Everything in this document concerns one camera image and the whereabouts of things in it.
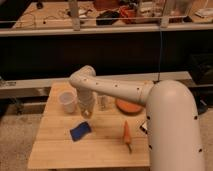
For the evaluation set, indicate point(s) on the orange tool on bench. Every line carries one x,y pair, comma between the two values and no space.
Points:
127,15

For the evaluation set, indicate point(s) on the black bag on bench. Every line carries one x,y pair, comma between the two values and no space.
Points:
107,18

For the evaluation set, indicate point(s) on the small black white card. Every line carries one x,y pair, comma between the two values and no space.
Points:
143,127

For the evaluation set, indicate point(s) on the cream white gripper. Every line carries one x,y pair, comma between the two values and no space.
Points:
86,102

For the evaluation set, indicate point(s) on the light wooden table board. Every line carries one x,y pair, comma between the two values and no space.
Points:
102,148

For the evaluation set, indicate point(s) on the grey metal rail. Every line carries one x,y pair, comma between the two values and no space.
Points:
105,29

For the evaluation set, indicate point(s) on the grey vertical post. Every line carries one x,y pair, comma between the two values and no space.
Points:
74,11

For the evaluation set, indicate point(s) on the translucent white plastic cup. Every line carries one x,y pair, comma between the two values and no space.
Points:
68,100

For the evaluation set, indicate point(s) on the orange carrot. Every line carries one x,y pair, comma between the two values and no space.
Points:
127,136

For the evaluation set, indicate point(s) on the orange round plate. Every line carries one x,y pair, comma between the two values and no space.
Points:
128,107

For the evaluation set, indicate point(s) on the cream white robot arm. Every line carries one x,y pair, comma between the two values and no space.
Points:
174,137

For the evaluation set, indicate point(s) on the blue sponge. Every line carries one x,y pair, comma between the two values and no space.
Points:
80,131

